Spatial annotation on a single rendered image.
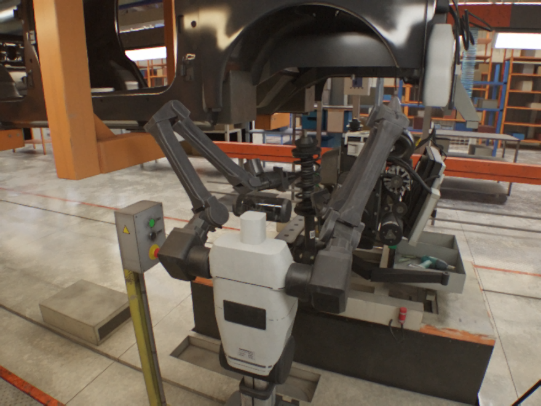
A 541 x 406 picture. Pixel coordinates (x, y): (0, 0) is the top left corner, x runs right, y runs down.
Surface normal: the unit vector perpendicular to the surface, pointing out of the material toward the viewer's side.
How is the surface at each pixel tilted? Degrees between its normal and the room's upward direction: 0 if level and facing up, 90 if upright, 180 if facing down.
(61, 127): 90
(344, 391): 0
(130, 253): 90
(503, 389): 0
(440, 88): 100
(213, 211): 61
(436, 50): 91
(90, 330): 90
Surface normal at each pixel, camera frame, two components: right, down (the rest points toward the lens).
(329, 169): -0.69, 0.22
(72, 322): -0.38, 0.29
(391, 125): -0.05, 0.15
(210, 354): 0.00, -0.95
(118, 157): 0.93, 0.11
